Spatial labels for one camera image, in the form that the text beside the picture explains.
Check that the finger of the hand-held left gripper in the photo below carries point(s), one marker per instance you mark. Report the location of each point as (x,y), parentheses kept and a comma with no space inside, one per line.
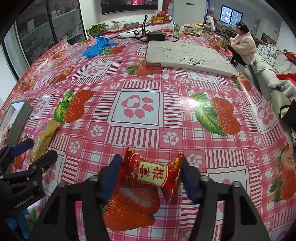
(20,147)
(44,160)

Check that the green potted plant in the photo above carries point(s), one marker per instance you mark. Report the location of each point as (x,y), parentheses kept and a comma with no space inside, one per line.
(98,29)

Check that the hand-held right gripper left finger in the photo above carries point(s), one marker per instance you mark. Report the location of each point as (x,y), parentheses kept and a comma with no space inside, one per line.
(111,180)

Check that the white standing air conditioner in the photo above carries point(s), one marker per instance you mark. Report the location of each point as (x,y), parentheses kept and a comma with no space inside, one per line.
(194,14)

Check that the black bag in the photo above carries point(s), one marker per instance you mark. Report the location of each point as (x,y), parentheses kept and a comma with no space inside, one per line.
(289,114)

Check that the grey storage box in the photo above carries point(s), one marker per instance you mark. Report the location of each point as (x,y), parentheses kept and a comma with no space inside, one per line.
(19,122)

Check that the grey sofa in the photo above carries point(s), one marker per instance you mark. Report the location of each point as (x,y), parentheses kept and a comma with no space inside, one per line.
(266,74)

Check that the white printed jar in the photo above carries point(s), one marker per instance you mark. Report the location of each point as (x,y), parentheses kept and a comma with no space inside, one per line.
(187,30)

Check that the wall television screen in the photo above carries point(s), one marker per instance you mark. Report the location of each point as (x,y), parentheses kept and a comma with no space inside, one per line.
(129,5)

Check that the pink flower bouquet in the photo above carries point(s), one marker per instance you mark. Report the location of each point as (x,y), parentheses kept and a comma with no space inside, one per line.
(161,14)

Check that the white plastic bag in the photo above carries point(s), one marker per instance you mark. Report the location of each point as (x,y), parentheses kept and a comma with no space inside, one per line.
(126,34)

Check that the dark wall painting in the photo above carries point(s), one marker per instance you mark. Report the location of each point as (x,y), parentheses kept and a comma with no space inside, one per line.
(268,38)

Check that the orange gift box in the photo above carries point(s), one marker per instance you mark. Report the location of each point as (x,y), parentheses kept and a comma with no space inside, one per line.
(159,20)

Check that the red hanging wall decoration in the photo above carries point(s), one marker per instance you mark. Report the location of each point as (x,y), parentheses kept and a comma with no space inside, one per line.
(168,7)

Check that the blue nitrile glove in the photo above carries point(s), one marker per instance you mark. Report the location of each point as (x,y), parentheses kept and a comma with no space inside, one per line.
(101,41)
(92,52)

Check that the dark framed window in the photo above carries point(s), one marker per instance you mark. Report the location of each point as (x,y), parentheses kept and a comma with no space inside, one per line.
(231,15)

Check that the small white carton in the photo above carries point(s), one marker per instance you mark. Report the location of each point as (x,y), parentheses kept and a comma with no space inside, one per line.
(118,25)

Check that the person's left hand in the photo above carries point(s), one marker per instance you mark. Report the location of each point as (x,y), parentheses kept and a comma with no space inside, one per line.
(23,222)

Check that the pale green chair back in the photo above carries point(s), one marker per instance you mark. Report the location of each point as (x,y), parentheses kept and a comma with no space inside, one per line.
(278,102)

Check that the red snack packet gold label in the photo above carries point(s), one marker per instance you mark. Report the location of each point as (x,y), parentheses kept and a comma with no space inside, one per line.
(152,176)

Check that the grey green flat box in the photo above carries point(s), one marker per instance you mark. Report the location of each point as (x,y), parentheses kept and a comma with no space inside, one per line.
(131,24)

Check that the grey blue padded jacket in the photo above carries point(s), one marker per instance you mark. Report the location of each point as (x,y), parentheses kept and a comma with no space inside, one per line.
(267,52)

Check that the red embroidered cushion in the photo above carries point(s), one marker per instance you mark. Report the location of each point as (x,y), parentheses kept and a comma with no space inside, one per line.
(286,76)
(291,56)

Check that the pink strawberry print tablecloth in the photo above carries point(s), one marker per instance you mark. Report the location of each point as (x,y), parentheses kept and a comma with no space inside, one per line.
(138,129)

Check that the glass door display cabinet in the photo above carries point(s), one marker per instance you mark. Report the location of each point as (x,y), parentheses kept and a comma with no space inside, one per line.
(57,25)

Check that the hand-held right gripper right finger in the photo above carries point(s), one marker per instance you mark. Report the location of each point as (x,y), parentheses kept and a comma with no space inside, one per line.
(190,180)

